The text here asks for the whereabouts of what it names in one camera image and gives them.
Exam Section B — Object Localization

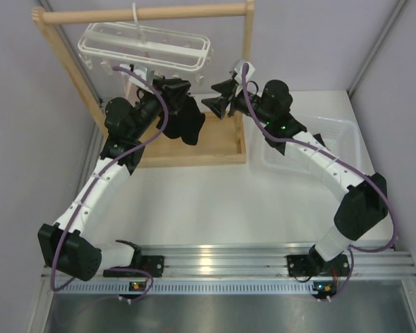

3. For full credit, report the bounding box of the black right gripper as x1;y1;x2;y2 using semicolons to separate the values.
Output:
202;78;274;126

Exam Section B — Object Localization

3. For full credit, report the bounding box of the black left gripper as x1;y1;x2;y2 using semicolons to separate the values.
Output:
130;77;190;140

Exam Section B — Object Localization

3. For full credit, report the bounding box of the black striped sock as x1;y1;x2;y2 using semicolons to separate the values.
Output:
157;93;195;142

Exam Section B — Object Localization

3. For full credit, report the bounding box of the white plastic clip hanger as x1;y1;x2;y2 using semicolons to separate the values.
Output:
78;4;213;85

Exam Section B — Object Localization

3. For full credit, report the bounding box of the pink sock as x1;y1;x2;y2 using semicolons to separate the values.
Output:
125;79;139;103

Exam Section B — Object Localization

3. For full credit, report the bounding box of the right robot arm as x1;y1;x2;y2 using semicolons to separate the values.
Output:
202;78;388;276

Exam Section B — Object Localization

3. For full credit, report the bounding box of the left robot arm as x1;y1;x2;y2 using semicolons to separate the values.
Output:
37;78;200;281

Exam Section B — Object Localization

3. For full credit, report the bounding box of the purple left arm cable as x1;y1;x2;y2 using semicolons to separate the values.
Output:
50;65;170;306

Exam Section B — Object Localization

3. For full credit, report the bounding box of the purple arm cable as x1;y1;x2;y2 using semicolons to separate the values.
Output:
50;65;170;306
241;65;398;302

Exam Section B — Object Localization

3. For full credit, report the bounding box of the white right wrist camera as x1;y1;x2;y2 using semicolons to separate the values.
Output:
232;60;255;84

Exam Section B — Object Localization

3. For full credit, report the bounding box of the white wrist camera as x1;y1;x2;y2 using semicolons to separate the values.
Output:
120;64;155;89
232;60;255;84

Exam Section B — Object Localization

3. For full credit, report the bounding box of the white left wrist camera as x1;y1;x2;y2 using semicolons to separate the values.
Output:
120;64;155;89

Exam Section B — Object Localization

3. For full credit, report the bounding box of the wooden drying rack frame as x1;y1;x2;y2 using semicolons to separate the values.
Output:
31;1;254;168

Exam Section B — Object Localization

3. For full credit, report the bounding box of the aluminium mounting rail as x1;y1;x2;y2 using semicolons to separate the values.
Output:
61;246;416;299

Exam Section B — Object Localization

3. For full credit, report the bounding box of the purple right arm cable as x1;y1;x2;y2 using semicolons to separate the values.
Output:
241;65;398;302

